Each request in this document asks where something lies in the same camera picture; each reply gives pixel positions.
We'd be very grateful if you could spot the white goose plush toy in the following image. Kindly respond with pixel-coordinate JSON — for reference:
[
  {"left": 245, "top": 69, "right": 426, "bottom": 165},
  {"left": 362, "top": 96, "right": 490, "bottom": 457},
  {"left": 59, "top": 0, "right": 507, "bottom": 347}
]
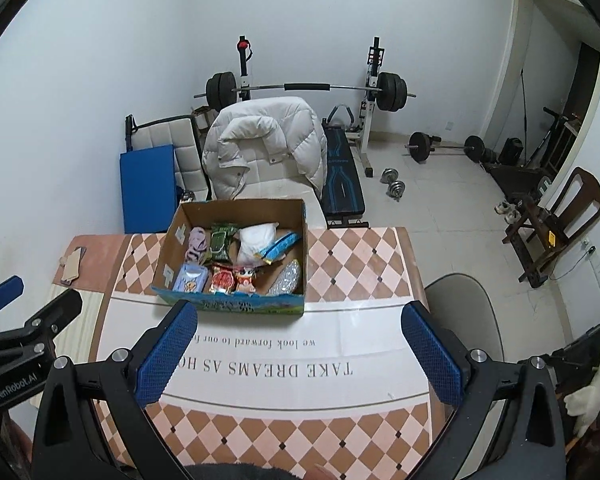
[{"left": 562, "top": 322, "right": 600, "bottom": 438}]

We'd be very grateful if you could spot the purple cloth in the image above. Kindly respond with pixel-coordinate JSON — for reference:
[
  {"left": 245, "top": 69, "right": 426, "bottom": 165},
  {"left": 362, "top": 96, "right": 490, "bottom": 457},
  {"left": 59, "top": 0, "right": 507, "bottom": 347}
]
[{"left": 185, "top": 227, "right": 208, "bottom": 265}]

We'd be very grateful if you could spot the black weight bench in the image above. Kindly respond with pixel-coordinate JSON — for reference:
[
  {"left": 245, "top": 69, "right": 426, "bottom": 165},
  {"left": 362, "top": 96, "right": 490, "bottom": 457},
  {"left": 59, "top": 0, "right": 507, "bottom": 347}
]
[{"left": 321, "top": 105, "right": 368, "bottom": 228}]

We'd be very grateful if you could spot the beige padded folding chair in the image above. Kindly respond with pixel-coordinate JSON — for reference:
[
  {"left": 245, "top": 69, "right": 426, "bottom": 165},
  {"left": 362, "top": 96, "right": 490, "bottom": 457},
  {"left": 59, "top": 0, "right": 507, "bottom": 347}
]
[{"left": 125, "top": 114, "right": 212, "bottom": 202}]

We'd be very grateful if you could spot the small floor barbell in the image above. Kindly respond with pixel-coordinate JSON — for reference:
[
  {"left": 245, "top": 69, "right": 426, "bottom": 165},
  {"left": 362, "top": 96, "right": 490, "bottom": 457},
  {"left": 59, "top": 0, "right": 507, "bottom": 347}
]
[{"left": 405, "top": 131, "right": 486, "bottom": 163}]

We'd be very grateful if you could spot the white puffer jacket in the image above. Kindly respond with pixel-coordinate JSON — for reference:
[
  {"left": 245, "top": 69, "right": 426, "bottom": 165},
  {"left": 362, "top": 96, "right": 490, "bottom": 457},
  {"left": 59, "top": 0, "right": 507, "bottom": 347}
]
[{"left": 201, "top": 96, "right": 328, "bottom": 201}]

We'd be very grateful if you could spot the blue star snack packet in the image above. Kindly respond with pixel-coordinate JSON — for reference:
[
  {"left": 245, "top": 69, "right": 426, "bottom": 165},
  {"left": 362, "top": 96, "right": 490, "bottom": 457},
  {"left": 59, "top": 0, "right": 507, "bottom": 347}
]
[{"left": 172, "top": 263, "right": 209, "bottom": 293}]

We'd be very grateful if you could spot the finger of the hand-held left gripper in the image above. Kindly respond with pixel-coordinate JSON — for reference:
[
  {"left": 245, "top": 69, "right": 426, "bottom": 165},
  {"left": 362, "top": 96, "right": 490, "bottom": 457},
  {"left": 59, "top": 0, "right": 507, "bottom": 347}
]
[
  {"left": 7, "top": 290, "right": 84, "bottom": 356},
  {"left": 0, "top": 275, "right": 25, "bottom": 317}
]

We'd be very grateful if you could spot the cartoon print snack packet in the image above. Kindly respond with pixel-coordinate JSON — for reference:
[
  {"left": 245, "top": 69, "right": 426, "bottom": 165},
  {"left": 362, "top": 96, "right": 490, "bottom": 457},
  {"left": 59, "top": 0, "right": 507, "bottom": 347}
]
[{"left": 234, "top": 266, "right": 260, "bottom": 295}]

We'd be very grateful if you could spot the checked tablecloth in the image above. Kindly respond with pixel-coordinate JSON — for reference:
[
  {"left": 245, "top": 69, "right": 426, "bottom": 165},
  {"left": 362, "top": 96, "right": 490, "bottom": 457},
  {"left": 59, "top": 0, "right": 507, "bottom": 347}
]
[{"left": 50, "top": 226, "right": 461, "bottom": 480}]

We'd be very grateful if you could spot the white plastic bag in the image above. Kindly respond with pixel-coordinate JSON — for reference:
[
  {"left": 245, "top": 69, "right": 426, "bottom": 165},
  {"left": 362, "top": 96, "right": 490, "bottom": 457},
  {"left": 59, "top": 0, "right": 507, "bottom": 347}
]
[{"left": 236, "top": 222, "right": 280, "bottom": 266}]

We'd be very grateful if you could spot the blue folded mat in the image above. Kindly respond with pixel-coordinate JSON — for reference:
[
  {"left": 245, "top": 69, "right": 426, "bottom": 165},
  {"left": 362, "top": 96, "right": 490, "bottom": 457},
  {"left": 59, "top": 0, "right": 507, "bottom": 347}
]
[{"left": 120, "top": 145, "right": 178, "bottom": 235}]

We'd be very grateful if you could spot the silver yellow packet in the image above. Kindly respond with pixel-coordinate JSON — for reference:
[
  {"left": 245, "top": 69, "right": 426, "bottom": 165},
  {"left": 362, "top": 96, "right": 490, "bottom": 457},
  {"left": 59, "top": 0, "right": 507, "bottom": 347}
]
[{"left": 266, "top": 259, "right": 303, "bottom": 296}]

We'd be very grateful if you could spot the red snack packet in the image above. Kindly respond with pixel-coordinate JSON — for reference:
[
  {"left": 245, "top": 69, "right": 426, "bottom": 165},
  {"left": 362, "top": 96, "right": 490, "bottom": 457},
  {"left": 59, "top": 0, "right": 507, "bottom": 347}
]
[{"left": 210, "top": 265, "right": 237, "bottom": 295}]

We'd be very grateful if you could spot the black low platform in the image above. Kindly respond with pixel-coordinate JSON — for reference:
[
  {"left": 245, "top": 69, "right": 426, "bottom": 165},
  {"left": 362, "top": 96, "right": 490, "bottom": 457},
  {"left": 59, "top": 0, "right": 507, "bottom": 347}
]
[{"left": 482, "top": 160, "right": 551, "bottom": 196}]

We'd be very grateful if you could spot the beige round chair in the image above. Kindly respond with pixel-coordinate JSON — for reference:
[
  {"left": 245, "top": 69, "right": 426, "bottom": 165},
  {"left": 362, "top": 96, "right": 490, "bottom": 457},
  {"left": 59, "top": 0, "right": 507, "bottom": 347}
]
[{"left": 422, "top": 273, "right": 506, "bottom": 361}]

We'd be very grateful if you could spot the black thin pole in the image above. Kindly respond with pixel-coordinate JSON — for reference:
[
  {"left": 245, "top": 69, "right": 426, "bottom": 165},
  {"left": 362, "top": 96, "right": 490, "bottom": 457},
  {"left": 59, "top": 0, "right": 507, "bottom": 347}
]
[{"left": 519, "top": 67, "right": 531, "bottom": 151}]

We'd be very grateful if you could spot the green wet wipes packet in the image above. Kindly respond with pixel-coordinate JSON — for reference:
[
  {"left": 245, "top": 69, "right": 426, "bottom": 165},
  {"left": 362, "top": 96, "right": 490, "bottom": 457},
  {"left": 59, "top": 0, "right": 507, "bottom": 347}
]
[{"left": 209, "top": 223, "right": 240, "bottom": 262}]

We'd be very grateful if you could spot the brown wooden chair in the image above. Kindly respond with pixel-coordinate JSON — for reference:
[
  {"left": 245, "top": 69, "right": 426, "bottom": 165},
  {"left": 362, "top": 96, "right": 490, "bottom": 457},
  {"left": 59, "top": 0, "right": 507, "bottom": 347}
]
[{"left": 504, "top": 167, "right": 600, "bottom": 288}]

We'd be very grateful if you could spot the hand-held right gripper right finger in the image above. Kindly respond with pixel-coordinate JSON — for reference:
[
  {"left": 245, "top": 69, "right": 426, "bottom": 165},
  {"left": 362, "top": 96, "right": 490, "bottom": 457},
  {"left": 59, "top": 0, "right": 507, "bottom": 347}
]
[{"left": 401, "top": 301, "right": 566, "bottom": 480}]

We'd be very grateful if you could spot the black scooter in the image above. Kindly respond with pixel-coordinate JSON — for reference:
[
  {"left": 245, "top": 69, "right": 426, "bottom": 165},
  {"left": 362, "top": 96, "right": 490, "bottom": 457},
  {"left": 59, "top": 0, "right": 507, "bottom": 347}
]
[{"left": 525, "top": 106, "right": 581, "bottom": 171}]

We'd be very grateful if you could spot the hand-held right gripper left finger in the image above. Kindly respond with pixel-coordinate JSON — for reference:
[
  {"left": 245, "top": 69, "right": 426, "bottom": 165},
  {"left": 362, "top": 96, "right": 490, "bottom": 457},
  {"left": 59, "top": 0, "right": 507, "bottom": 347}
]
[{"left": 31, "top": 300, "right": 199, "bottom": 480}]

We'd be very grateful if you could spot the pair of white shoes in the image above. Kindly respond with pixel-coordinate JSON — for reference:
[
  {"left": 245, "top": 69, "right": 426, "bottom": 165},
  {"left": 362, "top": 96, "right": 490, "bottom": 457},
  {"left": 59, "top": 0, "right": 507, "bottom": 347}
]
[{"left": 495, "top": 201, "right": 523, "bottom": 222}]

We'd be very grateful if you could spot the long blue packet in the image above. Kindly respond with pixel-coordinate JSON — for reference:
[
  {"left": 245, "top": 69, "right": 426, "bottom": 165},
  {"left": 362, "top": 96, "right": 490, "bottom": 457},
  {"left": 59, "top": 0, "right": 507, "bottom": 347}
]
[{"left": 259, "top": 231, "right": 303, "bottom": 265}]

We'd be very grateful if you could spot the white barbell rack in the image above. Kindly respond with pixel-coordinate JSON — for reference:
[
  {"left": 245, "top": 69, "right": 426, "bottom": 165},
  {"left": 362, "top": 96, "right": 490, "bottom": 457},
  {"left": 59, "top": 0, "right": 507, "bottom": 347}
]
[{"left": 236, "top": 36, "right": 387, "bottom": 178}]

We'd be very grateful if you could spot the barbell with black plates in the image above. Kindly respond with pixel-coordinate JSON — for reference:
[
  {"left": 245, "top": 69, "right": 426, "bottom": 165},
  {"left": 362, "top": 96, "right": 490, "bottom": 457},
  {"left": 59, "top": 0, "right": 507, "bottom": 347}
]
[{"left": 194, "top": 72, "right": 417, "bottom": 112}]

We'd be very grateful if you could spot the brown cardboard piece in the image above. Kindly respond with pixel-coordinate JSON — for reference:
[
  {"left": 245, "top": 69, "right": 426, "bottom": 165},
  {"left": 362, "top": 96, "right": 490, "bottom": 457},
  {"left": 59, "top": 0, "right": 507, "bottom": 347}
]
[{"left": 60, "top": 246, "right": 88, "bottom": 286}]

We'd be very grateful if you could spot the cardboard box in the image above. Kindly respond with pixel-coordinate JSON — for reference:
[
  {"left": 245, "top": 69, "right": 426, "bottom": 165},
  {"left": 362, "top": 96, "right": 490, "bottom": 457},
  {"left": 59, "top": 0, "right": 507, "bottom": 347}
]
[{"left": 151, "top": 198, "right": 308, "bottom": 317}]

